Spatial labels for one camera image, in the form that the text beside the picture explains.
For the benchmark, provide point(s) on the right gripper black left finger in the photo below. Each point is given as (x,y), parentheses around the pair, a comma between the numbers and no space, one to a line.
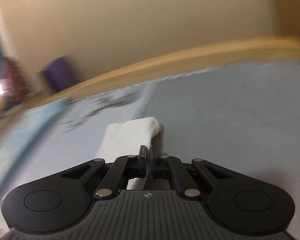
(61,200)

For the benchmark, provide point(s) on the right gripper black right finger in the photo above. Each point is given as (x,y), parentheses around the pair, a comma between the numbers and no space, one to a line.
(236,202)

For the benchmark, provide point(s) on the white small garment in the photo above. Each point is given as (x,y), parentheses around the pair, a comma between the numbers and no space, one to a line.
(126,138)

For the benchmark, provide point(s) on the light blue patterned quilt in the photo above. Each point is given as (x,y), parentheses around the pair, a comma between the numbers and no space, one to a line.
(24,132)

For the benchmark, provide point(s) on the grey printed bed sheet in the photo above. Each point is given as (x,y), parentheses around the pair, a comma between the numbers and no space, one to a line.
(245,117)

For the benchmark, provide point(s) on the dark purple bag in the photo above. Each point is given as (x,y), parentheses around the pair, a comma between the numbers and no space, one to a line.
(59,75)

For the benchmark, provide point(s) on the wooden bed frame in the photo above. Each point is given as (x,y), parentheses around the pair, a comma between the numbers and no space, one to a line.
(263,49)

